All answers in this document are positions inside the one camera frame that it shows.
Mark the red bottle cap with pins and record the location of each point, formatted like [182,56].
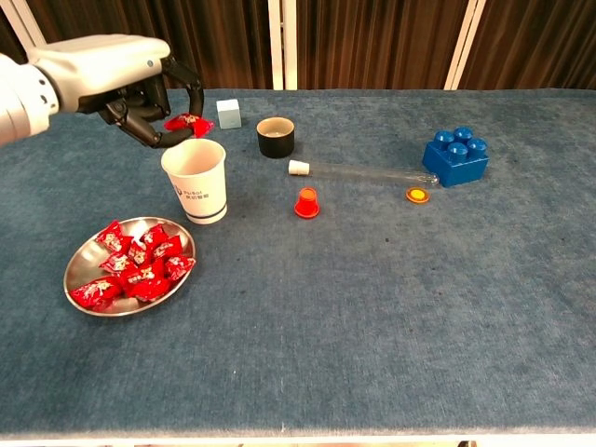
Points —
[306,205]

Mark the blue felt table cover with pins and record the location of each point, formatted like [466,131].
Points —
[326,302]

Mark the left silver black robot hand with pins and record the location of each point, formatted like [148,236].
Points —
[102,65]

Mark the white frame post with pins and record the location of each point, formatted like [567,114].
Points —
[290,46]
[22,23]
[275,46]
[465,46]

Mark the blue building block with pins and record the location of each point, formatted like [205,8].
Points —
[454,167]

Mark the white paper cup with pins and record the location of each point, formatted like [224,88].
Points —
[200,195]

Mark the orange round disc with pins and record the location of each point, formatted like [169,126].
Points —
[417,195]

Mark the silver metal plate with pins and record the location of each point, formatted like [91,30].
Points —
[84,261]

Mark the glass test tube white stopper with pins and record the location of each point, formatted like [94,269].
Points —
[295,167]

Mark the red candy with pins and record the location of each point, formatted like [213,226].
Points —
[167,247]
[144,274]
[95,293]
[150,289]
[114,239]
[186,122]
[116,263]
[153,235]
[180,266]
[138,252]

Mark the light blue cube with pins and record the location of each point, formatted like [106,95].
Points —
[229,114]

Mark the black cup brown inside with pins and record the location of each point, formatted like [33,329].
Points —
[275,146]

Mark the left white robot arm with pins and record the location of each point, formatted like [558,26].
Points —
[18,102]

